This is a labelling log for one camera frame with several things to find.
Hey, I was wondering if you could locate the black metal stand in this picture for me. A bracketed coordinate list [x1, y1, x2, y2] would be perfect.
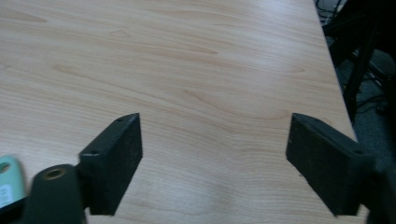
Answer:
[321, 0, 396, 125]

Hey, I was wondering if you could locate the black cable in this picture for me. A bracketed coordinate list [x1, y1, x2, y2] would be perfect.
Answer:
[354, 92, 389, 117]
[315, 0, 346, 24]

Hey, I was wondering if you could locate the mint green plastic object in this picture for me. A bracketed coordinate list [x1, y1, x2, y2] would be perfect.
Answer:
[0, 155, 27, 210]

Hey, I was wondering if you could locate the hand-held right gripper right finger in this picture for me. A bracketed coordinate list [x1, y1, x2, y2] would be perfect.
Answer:
[285, 112, 376, 217]

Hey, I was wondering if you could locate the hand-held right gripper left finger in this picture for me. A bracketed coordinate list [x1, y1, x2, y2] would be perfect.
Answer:
[78, 112, 144, 217]

